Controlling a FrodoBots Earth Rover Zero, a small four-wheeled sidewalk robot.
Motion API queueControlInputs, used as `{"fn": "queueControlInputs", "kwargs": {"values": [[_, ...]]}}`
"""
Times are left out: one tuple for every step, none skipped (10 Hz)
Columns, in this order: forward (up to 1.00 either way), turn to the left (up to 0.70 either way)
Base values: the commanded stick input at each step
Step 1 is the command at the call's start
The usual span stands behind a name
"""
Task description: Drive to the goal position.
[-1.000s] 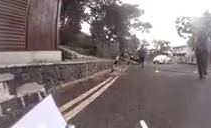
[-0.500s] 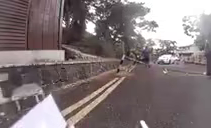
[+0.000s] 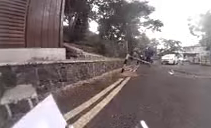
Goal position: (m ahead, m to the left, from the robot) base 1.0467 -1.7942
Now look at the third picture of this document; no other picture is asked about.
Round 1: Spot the striped barrier pole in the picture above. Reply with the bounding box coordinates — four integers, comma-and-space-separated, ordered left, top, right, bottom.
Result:
120, 53, 151, 74

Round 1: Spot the row of trees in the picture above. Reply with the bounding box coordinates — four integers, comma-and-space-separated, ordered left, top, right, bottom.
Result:
63, 0, 183, 59

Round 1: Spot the white car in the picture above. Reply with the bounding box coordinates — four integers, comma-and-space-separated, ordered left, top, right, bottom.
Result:
160, 53, 179, 66

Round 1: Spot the white sloped slab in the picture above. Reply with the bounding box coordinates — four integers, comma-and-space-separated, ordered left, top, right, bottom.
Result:
11, 93, 69, 128

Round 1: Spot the brown corrugated metal building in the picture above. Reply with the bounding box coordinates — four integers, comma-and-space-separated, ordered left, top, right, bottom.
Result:
0, 0, 67, 64

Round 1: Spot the pale building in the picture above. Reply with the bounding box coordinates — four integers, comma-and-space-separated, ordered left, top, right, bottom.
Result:
180, 44, 211, 66

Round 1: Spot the tree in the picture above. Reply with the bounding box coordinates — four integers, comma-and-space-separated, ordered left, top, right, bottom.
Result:
188, 10, 211, 51

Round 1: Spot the grey stone retaining wall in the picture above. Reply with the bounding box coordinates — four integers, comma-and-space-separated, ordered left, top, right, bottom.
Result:
0, 57, 125, 128

